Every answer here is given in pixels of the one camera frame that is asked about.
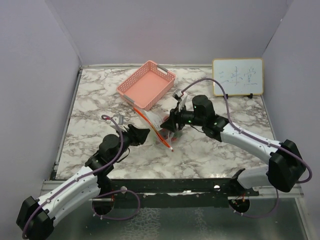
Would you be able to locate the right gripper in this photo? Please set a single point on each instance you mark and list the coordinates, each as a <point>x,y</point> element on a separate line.
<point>171,123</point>

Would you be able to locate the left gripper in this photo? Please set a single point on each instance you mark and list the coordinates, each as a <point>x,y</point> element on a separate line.
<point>141,134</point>

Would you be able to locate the clear zip top bag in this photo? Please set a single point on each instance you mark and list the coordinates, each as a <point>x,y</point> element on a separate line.
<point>147,118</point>

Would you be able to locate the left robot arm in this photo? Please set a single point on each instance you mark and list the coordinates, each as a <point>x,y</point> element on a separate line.
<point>38,217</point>

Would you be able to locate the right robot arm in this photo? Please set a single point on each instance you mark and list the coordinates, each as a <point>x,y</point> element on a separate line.
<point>284,165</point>

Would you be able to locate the red fake fruit bunch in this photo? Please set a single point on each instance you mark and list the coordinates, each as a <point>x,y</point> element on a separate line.
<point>162,137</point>

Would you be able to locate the green fake grapes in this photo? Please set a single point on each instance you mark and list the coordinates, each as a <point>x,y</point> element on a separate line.
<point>176,136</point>

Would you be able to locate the pink plastic basket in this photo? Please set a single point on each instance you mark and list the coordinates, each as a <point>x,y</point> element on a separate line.
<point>147,85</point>

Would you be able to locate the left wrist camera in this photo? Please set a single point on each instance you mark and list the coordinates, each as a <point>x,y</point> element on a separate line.
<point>119,119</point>

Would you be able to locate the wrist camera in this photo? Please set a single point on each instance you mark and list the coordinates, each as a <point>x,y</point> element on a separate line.
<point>181,98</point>
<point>119,119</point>

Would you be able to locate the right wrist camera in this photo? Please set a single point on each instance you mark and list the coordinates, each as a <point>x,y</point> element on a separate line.
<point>181,98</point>

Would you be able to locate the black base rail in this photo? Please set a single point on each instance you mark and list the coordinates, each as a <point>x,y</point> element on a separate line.
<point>173,193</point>

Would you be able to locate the small whiteboard yellow frame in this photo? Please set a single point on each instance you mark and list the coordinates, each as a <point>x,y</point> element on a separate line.
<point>238,76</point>

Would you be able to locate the aluminium frame rail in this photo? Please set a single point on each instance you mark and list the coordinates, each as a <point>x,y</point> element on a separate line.
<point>264,191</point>

